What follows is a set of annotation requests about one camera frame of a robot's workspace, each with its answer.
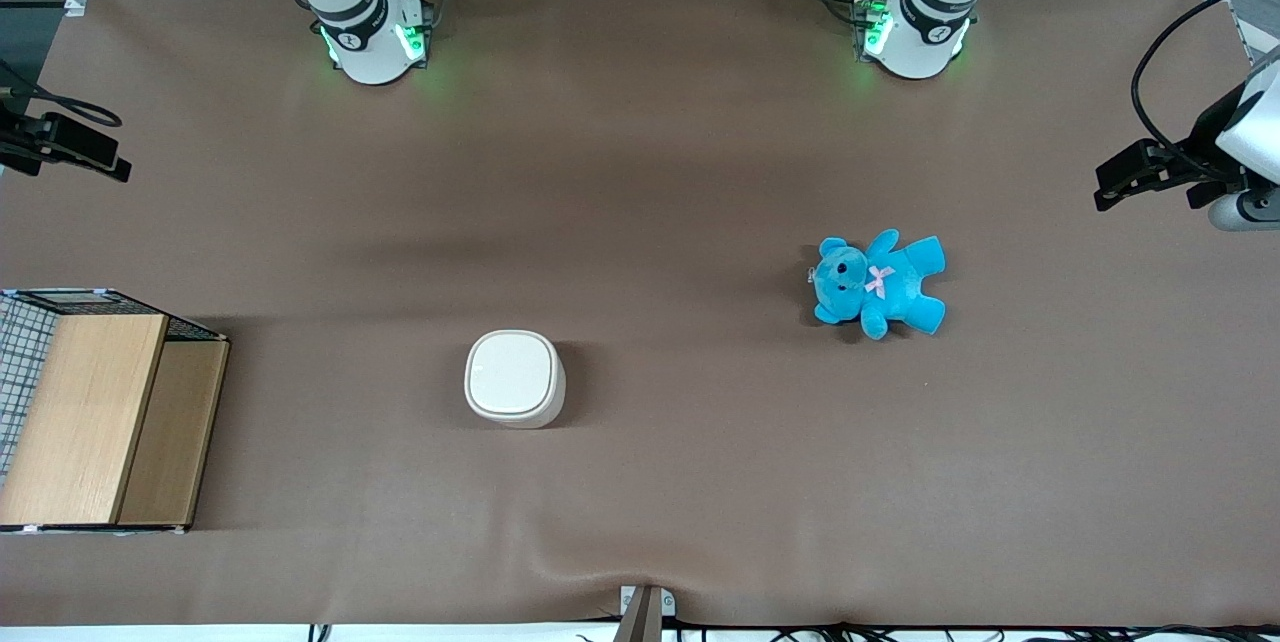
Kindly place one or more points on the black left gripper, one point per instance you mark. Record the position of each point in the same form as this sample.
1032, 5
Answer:
1204, 148

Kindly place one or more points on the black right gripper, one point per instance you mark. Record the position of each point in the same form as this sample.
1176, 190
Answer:
20, 139

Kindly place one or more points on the white lidded trash can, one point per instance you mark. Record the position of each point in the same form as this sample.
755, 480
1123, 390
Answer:
513, 378

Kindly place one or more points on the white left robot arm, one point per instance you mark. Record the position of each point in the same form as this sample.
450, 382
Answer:
918, 44

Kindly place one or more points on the light wooden cabinet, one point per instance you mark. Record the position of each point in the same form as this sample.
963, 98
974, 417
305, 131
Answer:
95, 422

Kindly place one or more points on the blue teddy bear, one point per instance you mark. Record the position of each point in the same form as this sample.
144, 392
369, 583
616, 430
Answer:
876, 284

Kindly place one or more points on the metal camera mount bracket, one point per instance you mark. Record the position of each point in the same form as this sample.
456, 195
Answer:
642, 614

